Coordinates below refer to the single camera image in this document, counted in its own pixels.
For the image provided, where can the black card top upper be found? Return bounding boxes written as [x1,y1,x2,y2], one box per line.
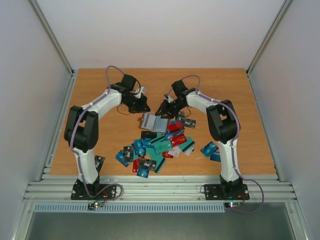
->
[177,111,185,118]

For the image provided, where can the black plain card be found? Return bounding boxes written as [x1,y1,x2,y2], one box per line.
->
[140,131,157,139]

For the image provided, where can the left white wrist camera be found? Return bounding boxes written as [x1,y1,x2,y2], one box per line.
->
[133,86,147,99]

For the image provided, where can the right controller board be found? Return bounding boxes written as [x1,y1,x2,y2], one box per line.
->
[224,201,243,209]

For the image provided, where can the red gold VIP card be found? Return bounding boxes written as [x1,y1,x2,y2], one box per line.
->
[169,133,188,147]

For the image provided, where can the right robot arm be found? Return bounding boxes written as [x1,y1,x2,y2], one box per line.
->
[155,80,243,200]

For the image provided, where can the dark red card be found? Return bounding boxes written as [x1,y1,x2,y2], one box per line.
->
[167,121,185,134]

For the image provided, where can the aluminium frame rails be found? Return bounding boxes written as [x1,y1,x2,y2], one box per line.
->
[23,174,297,203]

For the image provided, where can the black VIP card far left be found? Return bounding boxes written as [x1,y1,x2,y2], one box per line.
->
[94,155,106,173]

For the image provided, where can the black vip card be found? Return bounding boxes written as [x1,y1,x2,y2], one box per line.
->
[180,117,196,129]
[94,155,106,173]
[123,145,134,163]
[138,158,157,172]

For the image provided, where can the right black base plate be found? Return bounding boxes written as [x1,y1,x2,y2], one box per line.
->
[203,184,250,201]

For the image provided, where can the black VIP card bottom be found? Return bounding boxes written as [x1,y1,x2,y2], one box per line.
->
[138,158,157,172]

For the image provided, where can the black VIP card top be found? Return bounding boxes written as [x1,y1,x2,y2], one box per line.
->
[180,117,196,129]

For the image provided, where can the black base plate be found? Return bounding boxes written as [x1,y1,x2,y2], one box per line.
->
[70,179,117,201]
[203,184,250,201]

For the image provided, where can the brown leather card holder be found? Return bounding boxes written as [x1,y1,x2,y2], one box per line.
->
[140,113,169,134]

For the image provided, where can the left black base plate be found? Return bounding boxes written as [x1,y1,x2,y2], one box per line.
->
[70,179,117,201]

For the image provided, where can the left controller board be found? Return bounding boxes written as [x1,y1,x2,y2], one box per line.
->
[87,202,104,211]

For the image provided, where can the blue card far right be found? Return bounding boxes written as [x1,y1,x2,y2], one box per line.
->
[210,152,221,163]

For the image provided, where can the blue card right upper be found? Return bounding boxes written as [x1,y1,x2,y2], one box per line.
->
[200,141,219,158]

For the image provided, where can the blue card pile centre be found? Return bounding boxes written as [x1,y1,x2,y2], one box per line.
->
[133,139,146,156]

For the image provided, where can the grey slotted cable duct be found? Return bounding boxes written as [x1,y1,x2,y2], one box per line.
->
[34,202,225,214]

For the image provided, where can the controller board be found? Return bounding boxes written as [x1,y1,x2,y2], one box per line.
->
[87,202,104,211]
[224,201,243,209]

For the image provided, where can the blue card left edge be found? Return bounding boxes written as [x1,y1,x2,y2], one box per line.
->
[115,150,130,167]

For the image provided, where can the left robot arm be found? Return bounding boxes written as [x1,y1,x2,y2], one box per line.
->
[64,74,151,199]

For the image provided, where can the teal card pile bottom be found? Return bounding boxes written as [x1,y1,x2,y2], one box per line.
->
[147,137,196,160]

